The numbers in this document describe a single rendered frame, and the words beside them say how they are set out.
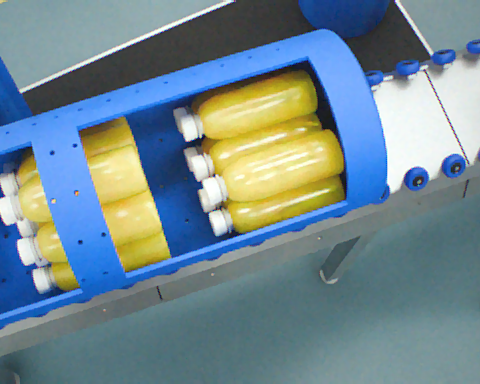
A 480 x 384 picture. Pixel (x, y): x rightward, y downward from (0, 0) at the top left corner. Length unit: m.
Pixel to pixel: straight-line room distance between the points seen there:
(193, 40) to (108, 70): 0.28
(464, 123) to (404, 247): 0.93
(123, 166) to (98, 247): 0.12
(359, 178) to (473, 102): 0.44
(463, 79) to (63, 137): 0.78
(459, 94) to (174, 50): 1.10
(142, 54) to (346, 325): 1.02
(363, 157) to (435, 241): 1.29
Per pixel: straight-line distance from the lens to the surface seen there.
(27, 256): 1.09
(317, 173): 1.10
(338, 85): 1.04
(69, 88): 2.27
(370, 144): 1.05
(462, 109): 1.43
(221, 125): 1.10
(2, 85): 1.63
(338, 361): 2.19
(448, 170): 1.32
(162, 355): 2.17
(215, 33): 2.32
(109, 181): 1.03
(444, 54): 1.41
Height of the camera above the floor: 2.15
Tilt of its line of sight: 72 degrees down
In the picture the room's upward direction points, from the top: 6 degrees clockwise
